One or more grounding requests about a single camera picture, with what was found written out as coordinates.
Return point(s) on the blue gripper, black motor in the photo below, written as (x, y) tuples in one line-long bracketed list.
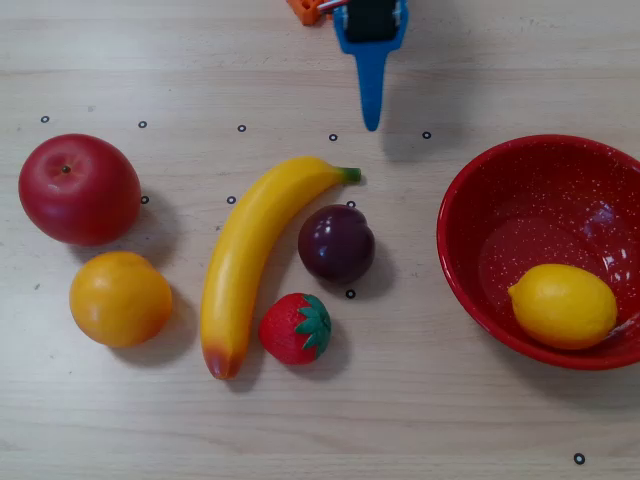
[(370, 46)]

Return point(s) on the yellow plastic lemon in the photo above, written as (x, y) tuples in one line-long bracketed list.
[(562, 307)]

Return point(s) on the red speckled bowl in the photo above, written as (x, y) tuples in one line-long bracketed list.
[(525, 200)]

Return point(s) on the dark purple plastic plum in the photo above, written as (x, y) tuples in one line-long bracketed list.
[(336, 245)]

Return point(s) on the yellow plastic banana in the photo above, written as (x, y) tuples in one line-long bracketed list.
[(245, 255)]

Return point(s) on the red plastic strawberry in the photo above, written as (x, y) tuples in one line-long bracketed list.
[(282, 330)]

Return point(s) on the red plastic apple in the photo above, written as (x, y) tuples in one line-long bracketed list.
[(80, 195)]

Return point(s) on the plastic orange fruit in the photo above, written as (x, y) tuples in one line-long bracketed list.
[(120, 300)]

